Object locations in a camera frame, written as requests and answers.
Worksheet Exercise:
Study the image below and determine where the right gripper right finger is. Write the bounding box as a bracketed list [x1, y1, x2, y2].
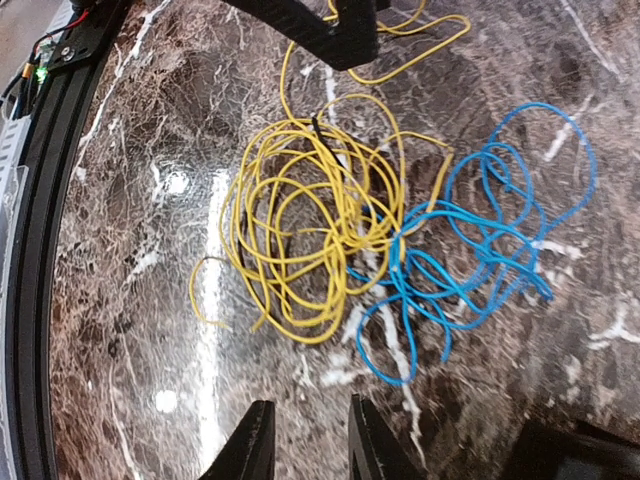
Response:
[348, 394, 423, 480]

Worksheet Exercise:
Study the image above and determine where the blue cable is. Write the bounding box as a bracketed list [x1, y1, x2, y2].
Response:
[344, 102, 599, 386]

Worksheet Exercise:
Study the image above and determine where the black front rail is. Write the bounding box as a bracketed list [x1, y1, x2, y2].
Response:
[1, 1, 131, 479]

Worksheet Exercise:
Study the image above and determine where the yellow cable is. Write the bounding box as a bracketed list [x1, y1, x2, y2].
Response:
[188, 0, 472, 346]

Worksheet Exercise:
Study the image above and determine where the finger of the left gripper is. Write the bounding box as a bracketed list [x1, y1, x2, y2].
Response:
[229, 0, 390, 71]

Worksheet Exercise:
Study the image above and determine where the black bin near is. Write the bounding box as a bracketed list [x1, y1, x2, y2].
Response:
[501, 420, 639, 479]

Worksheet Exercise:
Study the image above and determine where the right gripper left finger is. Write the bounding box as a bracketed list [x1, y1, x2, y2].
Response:
[201, 400, 276, 480]

